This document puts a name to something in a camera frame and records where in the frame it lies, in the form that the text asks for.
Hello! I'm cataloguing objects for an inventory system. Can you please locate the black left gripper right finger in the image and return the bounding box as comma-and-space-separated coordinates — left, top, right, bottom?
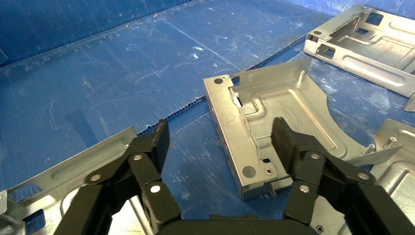
272, 117, 415, 235

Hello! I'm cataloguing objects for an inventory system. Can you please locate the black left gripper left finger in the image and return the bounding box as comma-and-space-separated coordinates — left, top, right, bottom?
53, 119, 181, 235

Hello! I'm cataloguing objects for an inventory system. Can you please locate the blue corrugated plastic box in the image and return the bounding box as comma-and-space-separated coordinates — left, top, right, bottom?
0, 0, 415, 235

